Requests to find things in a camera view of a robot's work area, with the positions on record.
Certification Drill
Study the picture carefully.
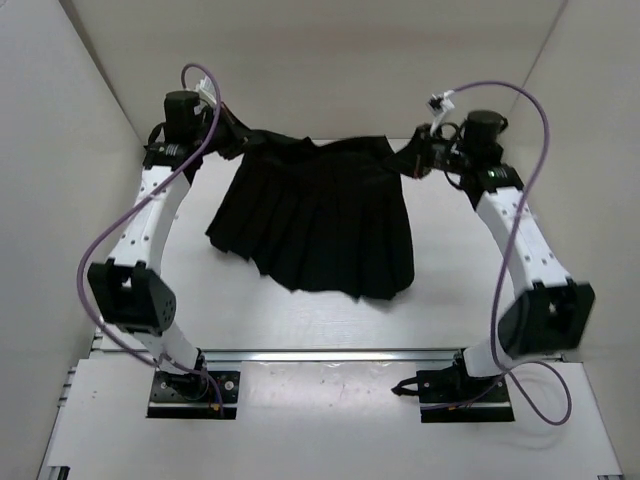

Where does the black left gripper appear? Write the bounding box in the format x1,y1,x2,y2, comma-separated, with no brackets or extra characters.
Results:
196,97,266,156

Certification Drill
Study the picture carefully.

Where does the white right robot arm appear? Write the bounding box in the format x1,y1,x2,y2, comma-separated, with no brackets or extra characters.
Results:
385,110,595,401

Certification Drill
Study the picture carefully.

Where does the aluminium table rail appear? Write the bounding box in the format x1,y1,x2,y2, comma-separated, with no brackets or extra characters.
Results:
204,349,457,363

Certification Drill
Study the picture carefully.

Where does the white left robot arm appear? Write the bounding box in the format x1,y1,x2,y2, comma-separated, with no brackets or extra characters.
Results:
78,89,226,398

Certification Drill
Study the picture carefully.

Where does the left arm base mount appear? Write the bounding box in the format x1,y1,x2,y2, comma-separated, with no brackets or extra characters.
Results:
147,370,241,420

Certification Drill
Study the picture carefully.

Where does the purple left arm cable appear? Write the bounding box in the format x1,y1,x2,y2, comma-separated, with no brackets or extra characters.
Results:
76,63,224,371

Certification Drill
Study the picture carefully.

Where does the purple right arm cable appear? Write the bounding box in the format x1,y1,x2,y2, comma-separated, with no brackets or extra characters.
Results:
447,79,574,426

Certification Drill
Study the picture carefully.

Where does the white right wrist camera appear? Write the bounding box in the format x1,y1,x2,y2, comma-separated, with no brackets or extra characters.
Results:
426,90,455,136

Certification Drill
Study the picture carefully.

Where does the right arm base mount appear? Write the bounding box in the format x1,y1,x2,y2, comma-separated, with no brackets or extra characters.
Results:
391,367,515,424

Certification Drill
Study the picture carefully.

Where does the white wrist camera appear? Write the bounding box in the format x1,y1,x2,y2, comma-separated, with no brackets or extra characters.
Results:
195,77,218,107
426,90,455,136

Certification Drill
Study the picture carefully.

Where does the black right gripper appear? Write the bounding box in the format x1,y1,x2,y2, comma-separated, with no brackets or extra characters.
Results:
382,123,474,181

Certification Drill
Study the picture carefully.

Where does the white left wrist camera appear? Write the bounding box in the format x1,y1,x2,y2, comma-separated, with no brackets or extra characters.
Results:
195,77,218,107

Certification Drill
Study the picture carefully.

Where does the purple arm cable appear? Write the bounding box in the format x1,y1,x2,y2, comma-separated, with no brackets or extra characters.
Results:
447,79,574,426
76,63,224,371

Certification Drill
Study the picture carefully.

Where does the black pleated skirt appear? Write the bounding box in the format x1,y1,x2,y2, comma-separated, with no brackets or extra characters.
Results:
206,130,415,300

